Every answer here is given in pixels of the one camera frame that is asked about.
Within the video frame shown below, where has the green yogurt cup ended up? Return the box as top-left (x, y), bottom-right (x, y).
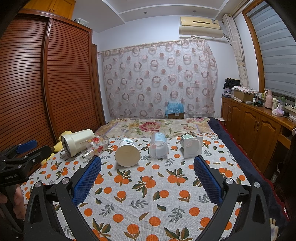
top-left (180, 134), bottom-right (203, 159)

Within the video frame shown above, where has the cream thermos cup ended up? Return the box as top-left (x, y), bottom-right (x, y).
top-left (61, 129), bottom-right (95, 158)

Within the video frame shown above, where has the clear printed glass cup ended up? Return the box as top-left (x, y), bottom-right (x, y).
top-left (80, 135), bottom-right (109, 160)

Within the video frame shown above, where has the white paper cup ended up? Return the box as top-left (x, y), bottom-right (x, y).
top-left (115, 138), bottom-right (140, 167)

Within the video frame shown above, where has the translucent plastic cup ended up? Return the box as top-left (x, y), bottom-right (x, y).
top-left (149, 132), bottom-right (169, 159)

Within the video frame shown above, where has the left hand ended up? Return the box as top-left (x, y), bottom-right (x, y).
top-left (13, 184), bottom-right (26, 219)

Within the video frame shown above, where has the yellow plush toy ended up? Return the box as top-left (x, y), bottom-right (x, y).
top-left (41, 131), bottom-right (72, 166)

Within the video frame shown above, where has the wooden louvered wardrobe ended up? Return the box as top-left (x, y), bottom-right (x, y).
top-left (1, 1), bottom-right (105, 150)

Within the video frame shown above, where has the wooden side cabinet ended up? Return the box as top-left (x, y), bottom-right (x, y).
top-left (221, 97), bottom-right (295, 180)

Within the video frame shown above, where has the floral bed quilt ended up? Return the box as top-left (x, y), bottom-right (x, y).
top-left (95, 118), bottom-right (213, 138)

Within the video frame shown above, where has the orange print tablecloth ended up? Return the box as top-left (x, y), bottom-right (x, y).
top-left (21, 133), bottom-right (250, 240)

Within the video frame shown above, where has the pink tissue pack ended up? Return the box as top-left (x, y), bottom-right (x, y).
top-left (272, 104), bottom-right (284, 116)

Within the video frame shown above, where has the pink thermos jug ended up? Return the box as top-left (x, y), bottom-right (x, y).
top-left (264, 90), bottom-right (273, 109)

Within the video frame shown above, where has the cardboard box on cabinet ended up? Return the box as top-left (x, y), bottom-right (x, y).
top-left (234, 89), bottom-right (254, 102)

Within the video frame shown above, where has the small cardboard box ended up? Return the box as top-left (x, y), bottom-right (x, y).
top-left (168, 113), bottom-right (184, 118)

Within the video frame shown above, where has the pink circle lace curtain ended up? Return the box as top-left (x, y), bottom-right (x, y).
top-left (101, 38), bottom-right (218, 118)

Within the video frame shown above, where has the stack of dark clothes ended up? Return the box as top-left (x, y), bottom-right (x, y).
top-left (222, 78), bottom-right (240, 98)

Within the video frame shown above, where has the blue plastic bag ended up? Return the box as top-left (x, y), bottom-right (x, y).
top-left (165, 102), bottom-right (185, 116)

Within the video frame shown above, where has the grey window blind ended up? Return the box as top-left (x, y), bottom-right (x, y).
top-left (246, 1), bottom-right (295, 98)

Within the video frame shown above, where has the tied beige curtain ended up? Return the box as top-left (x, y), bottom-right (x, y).
top-left (222, 14), bottom-right (249, 88)

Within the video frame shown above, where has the beige air conditioner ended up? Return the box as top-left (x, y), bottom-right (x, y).
top-left (179, 16), bottom-right (224, 39)

